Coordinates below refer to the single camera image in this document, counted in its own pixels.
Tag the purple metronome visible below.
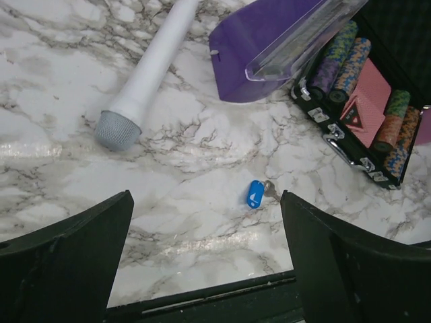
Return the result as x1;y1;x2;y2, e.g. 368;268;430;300
209;1;365;104

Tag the pink metronome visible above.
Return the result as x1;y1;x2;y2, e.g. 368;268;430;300
413;105;431;146

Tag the pink playing card deck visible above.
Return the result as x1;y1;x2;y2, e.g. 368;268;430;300
340;59;391;148

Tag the orange brown chip stack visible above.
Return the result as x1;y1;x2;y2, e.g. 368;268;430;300
372;106;421;153

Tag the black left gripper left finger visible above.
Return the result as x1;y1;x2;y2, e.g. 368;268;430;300
1;190;134;322

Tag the white microphone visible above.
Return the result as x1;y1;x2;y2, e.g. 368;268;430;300
95;0;199;151

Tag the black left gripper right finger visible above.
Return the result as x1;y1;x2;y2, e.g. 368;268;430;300
281;191;430;322

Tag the purple green chip stack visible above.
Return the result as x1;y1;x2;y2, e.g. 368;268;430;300
307;20;358;100

